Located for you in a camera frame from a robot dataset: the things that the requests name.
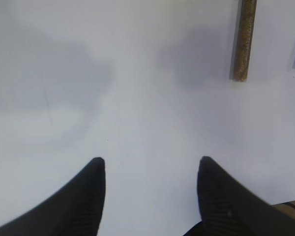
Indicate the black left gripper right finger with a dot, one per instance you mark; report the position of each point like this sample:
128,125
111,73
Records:
227,208

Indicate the gold glitter pen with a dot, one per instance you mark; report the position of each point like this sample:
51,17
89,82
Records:
245,19

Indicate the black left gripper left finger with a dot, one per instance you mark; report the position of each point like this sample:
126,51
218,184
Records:
75,210

